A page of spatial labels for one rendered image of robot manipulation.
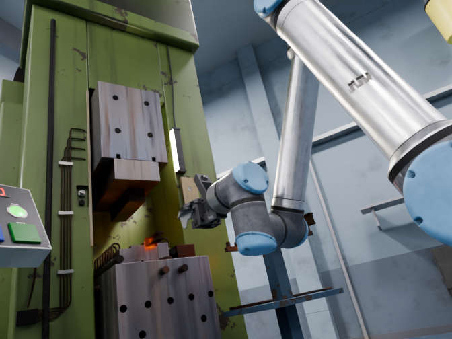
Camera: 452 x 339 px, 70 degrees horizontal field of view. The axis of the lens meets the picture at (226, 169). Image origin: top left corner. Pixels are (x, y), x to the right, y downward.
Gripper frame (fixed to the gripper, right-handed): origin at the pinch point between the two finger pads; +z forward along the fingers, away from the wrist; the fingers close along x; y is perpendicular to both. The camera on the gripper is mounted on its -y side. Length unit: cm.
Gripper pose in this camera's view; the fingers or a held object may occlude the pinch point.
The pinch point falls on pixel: (186, 215)
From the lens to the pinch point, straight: 107.7
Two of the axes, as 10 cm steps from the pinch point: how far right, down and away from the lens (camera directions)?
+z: -5.3, 4.3, 7.3
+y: 1.9, 9.0, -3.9
